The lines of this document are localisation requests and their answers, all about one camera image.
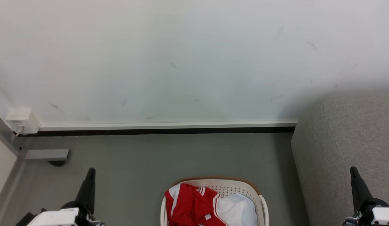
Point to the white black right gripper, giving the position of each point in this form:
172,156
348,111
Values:
378,215

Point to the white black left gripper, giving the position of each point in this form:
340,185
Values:
56,217

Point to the red white striped jersey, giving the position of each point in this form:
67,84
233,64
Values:
191,207

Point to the cream perforated plastic laundry basket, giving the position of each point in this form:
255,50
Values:
227,188

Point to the grey fabric sofa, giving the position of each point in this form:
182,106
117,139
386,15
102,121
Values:
348,147

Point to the grey framed beige panel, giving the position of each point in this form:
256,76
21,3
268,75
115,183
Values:
2,160

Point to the white black baseboard strip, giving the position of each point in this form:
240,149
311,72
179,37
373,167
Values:
166,128

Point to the white cloth garment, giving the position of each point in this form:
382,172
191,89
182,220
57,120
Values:
236,208

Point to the white wall socket box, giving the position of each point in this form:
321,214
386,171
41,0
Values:
22,121

